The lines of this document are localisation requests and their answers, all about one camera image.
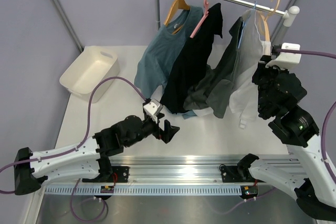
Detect pink plastic hanger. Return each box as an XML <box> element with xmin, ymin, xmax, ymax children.
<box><xmin>189</xmin><ymin>0</ymin><xmax>215</xmax><ymax>38</ymax></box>

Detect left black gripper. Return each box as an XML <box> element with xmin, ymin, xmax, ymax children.
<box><xmin>125</xmin><ymin>113</ymin><xmax>179</xmax><ymax>147</ymax></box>

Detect white plastic bin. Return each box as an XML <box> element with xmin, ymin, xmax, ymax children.
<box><xmin>59</xmin><ymin>46</ymin><xmax>120</xmax><ymax>102</ymax></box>

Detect teal t shirt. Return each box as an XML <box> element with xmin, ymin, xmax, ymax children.
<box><xmin>134</xmin><ymin>6</ymin><xmax>203</xmax><ymax>98</ymax></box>

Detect purple cable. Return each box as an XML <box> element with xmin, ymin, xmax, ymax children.
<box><xmin>209</xmin><ymin>48</ymin><xmax>336</xmax><ymax>214</ymax></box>
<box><xmin>0</xmin><ymin>76</ymin><xmax>149</xmax><ymax>222</ymax></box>

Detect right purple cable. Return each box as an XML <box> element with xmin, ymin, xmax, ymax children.
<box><xmin>209</xmin><ymin>48</ymin><xmax>336</xmax><ymax>214</ymax></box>

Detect dark grey t shirt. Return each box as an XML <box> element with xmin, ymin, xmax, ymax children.
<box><xmin>183</xmin><ymin>17</ymin><xmax>244</xmax><ymax>119</ymax></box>

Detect blue plastic hanger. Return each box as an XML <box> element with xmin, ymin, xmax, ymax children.
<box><xmin>237</xmin><ymin>1</ymin><xmax>259</xmax><ymax>52</ymax></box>

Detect beige plastic hanger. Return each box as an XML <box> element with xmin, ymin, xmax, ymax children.
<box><xmin>257</xmin><ymin>0</ymin><xmax>281</xmax><ymax>42</ymax></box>

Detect slotted cable duct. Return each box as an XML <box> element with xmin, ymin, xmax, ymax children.
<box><xmin>45</xmin><ymin>185</ymin><xmax>242</xmax><ymax>196</ymax></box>

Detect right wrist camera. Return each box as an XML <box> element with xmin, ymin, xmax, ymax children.
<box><xmin>266</xmin><ymin>42</ymin><xmax>301</xmax><ymax>70</ymax></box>

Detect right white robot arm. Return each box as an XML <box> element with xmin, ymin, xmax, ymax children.
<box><xmin>219</xmin><ymin>55</ymin><xmax>335</xmax><ymax>221</ymax></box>

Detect black t shirt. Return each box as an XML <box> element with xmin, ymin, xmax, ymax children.
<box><xmin>160</xmin><ymin>3</ymin><xmax>223</xmax><ymax>114</ymax></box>

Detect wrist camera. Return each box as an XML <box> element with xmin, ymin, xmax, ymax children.
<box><xmin>266</xmin><ymin>42</ymin><xmax>301</xmax><ymax>70</ymax></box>
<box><xmin>143</xmin><ymin>99</ymin><xmax>163</xmax><ymax>121</ymax></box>

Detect wooden hanger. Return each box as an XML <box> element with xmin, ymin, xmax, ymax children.
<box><xmin>163</xmin><ymin>0</ymin><xmax>190</xmax><ymax>27</ymax></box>

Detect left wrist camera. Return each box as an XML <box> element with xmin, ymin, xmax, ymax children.
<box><xmin>143</xmin><ymin>99</ymin><xmax>163</xmax><ymax>121</ymax></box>

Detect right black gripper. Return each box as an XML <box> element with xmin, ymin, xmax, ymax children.
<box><xmin>252</xmin><ymin>55</ymin><xmax>291</xmax><ymax>115</ymax></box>

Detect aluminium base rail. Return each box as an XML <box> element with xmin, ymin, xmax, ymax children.
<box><xmin>110</xmin><ymin>155</ymin><xmax>243</xmax><ymax>184</ymax></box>

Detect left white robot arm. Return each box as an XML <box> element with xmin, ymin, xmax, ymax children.
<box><xmin>14</xmin><ymin>115</ymin><xmax>180</xmax><ymax>195</ymax></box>

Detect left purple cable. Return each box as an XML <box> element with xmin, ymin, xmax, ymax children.
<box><xmin>0</xmin><ymin>76</ymin><xmax>149</xmax><ymax>222</ymax></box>

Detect white t shirt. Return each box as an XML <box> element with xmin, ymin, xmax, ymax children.
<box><xmin>227</xmin><ymin>13</ymin><xmax>271</xmax><ymax>128</ymax></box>

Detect metal clothes rack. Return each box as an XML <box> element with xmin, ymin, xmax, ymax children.
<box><xmin>187</xmin><ymin>0</ymin><xmax>273</xmax><ymax>113</ymax></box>

